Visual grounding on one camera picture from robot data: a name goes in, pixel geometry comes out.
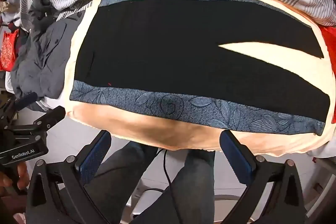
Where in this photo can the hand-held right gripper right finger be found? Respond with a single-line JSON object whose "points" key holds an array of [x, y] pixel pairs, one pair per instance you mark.
{"points": [[236, 158]]}

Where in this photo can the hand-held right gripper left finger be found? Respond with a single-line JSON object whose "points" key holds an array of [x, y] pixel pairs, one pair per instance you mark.
{"points": [[92, 161]]}

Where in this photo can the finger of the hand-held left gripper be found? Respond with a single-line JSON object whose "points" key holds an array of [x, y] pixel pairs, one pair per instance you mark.
{"points": [[50, 117], [23, 101]]}

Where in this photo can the black pants with blue stripes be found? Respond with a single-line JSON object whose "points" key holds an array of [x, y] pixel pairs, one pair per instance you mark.
{"points": [[157, 56]]}

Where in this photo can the person's left hand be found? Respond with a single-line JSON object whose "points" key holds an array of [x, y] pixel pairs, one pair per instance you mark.
{"points": [[22, 175]]}

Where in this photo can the person's left leg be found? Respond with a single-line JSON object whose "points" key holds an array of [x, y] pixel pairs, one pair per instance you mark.
{"points": [[123, 176]]}

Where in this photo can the person's leg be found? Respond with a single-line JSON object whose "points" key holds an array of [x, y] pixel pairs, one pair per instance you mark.
{"points": [[123, 176], [189, 187]]}

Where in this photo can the grey buttoned jacket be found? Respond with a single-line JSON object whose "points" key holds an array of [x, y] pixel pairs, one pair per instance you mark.
{"points": [[39, 64]]}

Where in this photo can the red patterned bag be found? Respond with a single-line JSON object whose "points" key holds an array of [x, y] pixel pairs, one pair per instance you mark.
{"points": [[8, 52]]}

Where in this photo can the person's right leg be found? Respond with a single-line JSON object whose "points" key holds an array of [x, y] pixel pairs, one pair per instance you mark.
{"points": [[189, 187]]}

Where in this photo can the peach bed sheet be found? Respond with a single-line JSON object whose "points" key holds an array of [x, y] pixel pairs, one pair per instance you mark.
{"points": [[157, 136]]}

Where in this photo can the dark crumpled cloth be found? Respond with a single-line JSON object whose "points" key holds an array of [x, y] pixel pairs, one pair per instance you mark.
{"points": [[39, 7]]}

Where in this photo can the red cloth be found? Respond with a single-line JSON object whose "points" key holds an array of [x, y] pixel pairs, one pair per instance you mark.
{"points": [[329, 40]]}

